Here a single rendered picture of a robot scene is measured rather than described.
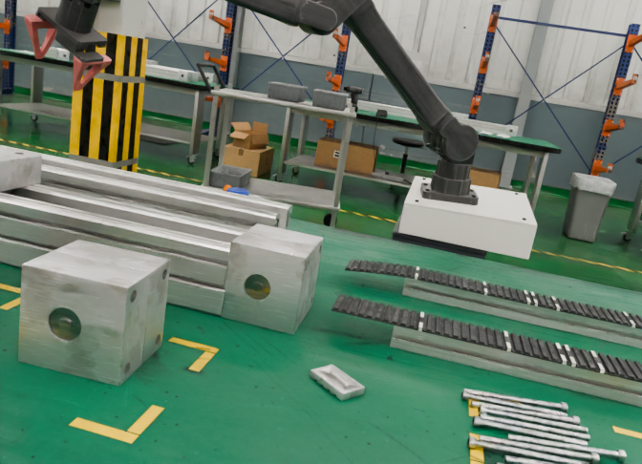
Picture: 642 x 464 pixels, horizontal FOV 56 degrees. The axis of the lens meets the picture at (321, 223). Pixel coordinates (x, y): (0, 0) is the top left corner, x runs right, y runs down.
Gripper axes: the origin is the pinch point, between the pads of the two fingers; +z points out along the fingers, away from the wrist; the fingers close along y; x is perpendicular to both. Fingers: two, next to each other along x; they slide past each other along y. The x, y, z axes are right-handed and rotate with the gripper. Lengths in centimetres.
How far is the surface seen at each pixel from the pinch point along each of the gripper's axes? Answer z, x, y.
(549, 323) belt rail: -18, 4, 89
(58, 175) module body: 5.5, -13.8, 18.0
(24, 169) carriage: -1.1, -24.3, 21.1
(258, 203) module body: -5.1, -0.2, 43.9
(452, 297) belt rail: -13, 2, 76
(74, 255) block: -13, -40, 44
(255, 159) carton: 217, 405, -114
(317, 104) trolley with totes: 77, 259, -40
